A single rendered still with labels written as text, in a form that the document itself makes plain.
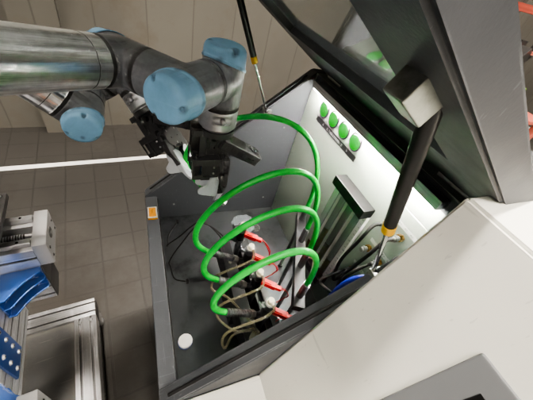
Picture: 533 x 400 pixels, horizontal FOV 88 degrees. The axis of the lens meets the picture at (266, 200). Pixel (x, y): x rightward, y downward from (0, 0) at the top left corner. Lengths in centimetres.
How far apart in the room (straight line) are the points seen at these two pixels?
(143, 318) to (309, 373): 139
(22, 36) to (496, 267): 57
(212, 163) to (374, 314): 41
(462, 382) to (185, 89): 49
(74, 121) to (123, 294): 141
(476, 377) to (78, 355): 148
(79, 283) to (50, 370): 57
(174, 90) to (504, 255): 43
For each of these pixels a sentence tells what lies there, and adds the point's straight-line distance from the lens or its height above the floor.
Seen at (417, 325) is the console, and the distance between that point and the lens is 44.
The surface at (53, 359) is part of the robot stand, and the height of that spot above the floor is 21.
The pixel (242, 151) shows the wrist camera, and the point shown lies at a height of 138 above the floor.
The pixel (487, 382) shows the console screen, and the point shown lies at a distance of 42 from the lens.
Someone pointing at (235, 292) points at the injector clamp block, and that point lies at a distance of 83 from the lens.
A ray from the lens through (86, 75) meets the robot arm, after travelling 46.
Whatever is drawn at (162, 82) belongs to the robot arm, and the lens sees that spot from 42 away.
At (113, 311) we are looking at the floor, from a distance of 192.
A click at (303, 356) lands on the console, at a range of 61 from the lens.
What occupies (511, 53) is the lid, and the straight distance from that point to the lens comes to 23.
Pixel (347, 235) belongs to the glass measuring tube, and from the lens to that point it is 80.
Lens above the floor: 171
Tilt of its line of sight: 42 degrees down
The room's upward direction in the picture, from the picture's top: 18 degrees clockwise
